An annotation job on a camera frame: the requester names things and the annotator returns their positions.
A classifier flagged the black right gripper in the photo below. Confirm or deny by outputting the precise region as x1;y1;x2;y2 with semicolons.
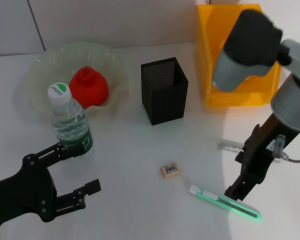
224;112;300;202

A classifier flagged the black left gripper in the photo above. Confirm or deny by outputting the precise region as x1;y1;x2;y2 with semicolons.
0;141;102;230

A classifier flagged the green utility knife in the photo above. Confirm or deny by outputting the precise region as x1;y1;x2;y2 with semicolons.
189;184;263;224

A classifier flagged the clear green-label water bottle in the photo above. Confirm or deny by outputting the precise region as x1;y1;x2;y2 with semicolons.
47;81;94;159

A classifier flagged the beige eraser with barcode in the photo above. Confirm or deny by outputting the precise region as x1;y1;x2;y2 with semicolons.
159;161;182;179

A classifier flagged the orange fruit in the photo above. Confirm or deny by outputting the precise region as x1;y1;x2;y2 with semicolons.
68;66;110;109

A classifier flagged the silver glitter pen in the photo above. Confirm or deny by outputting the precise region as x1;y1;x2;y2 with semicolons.
217;141;282;163

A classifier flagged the black mesh pen holder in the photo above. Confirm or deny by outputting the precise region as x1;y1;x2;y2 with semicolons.
140;56;190;126

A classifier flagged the green glass fruit plate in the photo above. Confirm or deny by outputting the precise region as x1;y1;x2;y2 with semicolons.
14;41;130;118

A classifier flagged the yellow plastic bin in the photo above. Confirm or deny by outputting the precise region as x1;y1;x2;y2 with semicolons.
196;3;283;108

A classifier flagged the right gripper cable with plug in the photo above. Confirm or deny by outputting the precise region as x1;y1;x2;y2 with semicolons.
272;134;300;164

